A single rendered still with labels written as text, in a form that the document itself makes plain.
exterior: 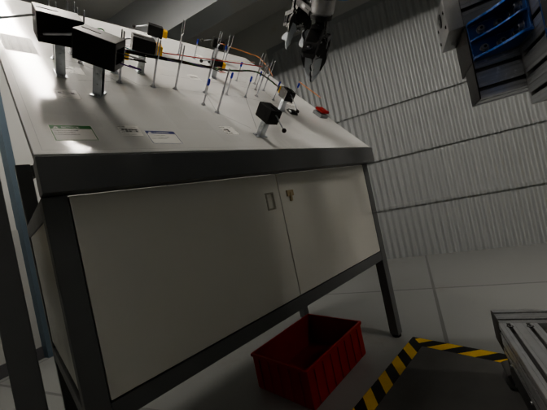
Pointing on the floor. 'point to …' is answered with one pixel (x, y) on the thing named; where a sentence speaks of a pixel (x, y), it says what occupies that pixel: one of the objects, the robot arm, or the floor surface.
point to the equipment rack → (17, 326)
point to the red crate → (309, 358)
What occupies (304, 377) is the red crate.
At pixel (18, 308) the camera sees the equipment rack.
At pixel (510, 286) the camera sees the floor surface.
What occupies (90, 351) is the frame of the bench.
